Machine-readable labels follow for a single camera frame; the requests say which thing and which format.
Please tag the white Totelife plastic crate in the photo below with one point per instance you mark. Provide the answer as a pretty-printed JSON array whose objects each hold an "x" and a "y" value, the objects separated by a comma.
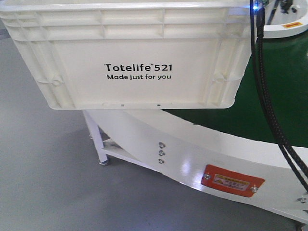
[{"x": 132, "y": 54}]

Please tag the red warning label plate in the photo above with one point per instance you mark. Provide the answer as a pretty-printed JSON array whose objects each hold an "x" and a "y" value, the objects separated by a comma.
[{"x": 230, "y": 182}]

